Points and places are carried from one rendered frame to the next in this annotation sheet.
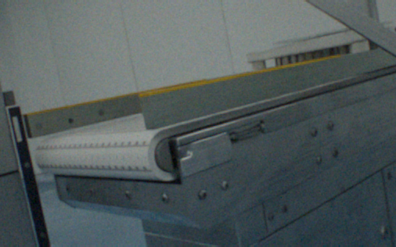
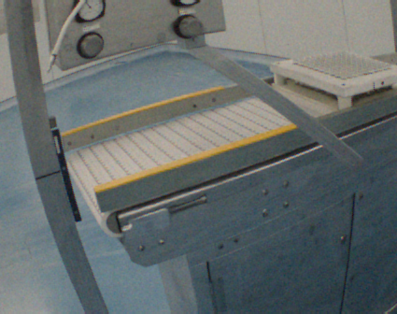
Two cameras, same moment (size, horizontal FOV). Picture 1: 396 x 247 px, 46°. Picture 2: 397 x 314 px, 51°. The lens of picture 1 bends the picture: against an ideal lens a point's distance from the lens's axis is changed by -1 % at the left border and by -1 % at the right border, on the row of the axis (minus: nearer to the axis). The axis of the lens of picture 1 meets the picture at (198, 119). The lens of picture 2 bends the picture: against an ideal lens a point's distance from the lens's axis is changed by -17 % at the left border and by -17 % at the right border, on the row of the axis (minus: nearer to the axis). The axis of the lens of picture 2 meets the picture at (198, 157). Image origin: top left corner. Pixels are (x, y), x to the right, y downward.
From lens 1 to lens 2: 0.38 m
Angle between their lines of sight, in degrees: 27
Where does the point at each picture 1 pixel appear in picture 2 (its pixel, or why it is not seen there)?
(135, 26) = not seen: outside the picture
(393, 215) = (356, 225)
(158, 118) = (103, 206)
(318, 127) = (270, 188)
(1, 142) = (48, 153)
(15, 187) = (57, 182)
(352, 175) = (318, 205)
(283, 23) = not seen: outside the picture
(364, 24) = (306, 123)
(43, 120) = (73, 138)
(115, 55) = not seen: outside the picture
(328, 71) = (289, 140)
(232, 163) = (169, 227)
